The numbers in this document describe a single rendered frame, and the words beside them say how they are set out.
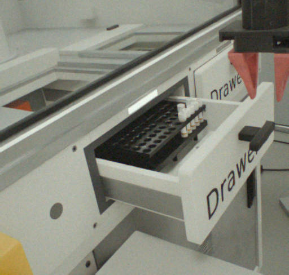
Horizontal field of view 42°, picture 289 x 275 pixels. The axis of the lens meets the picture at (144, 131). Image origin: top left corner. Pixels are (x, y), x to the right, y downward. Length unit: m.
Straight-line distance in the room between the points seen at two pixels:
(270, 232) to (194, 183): 1.32
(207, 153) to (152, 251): 0.19
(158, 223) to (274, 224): 1.09
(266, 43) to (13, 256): 0.36
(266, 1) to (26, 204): 0.36
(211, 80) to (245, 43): 0.30
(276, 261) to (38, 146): 1.29
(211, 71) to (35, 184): 0.44
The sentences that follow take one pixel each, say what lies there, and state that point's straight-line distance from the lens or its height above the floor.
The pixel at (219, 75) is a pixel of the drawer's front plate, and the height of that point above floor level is 0.90.
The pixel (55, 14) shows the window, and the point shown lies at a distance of 0.49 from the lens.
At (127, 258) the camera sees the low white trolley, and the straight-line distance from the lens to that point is 0.58.
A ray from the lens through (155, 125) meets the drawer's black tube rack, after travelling 0.61.
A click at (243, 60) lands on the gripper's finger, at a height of 1.01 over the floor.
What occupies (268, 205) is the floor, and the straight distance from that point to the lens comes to 1.88.
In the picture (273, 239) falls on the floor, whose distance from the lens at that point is 1.71.
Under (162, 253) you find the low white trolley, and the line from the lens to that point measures 0.57.
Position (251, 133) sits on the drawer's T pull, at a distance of 0.53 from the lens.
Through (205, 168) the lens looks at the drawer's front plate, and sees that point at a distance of 0.45.
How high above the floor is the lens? 1.16
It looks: 26 degrees down
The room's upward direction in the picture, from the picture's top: 10 degrees counter-clockwise
